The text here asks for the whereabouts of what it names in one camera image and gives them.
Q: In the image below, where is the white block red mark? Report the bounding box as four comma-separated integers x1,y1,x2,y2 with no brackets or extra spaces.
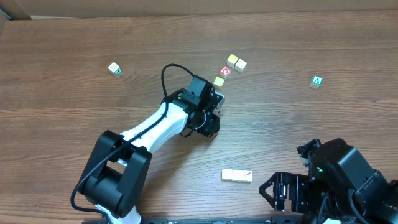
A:
241,170,252,182

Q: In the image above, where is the white block green edge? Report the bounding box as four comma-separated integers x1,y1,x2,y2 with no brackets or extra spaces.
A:
231,170,244,182

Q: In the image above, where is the yellow block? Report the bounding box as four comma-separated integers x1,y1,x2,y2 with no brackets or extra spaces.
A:
213,77,225,88
221,169,233,181
226,54,239,68

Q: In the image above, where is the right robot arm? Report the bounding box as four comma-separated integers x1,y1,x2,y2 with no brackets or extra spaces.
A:
259,138,397,224

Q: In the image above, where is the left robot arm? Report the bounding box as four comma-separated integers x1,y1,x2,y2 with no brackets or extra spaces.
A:
71,76,225,223

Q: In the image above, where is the red circle block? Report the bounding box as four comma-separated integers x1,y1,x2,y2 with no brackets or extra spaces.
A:
219,66,232,79

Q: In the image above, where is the white block far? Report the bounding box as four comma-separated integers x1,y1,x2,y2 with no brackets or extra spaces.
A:
234,58,247,73

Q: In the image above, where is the white block green side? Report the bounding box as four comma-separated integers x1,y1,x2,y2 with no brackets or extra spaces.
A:
108,62,122,77

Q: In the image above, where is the green letter block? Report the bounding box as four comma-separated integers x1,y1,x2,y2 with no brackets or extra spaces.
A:
309,75,323,89

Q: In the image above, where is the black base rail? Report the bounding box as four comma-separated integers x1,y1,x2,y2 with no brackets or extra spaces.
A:
82,215,308,224

